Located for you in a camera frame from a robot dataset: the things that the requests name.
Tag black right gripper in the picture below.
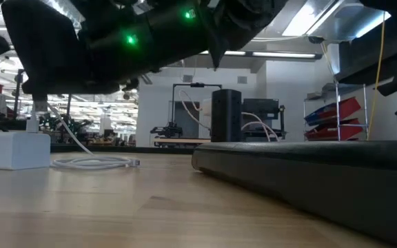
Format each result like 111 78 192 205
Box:
1 0 120 113

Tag white USB wall charger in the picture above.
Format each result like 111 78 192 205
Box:
201 98 214 131

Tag white USB cable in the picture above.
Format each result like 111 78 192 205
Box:
25 102 141 171

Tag yellow extension cable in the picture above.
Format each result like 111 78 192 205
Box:
365 10 387 143

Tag black background station frame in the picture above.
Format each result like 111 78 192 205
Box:
14 68 74 144

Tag grey equipment case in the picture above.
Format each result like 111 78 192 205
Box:
0 92 8 118

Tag black tower power strip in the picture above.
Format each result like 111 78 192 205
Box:
211 88 243 143

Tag background wooden table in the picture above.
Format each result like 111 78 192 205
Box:
153 136 212 145

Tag metal shelf rack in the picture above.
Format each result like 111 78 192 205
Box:
303 82 370 144

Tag black background robot arms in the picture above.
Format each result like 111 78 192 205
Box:
39 112 93 142

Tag white power strip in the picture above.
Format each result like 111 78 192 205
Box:
0 132 52 171

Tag black monitor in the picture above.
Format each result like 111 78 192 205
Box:
242 98 286 141

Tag red storage bin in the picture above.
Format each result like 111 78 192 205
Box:
304 96 362 127
305 118 364 143

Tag long ceiling light strip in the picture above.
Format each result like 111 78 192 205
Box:
201 50 317 59

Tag bright ceiling light panel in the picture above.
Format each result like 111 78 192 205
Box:
282 0 392 39

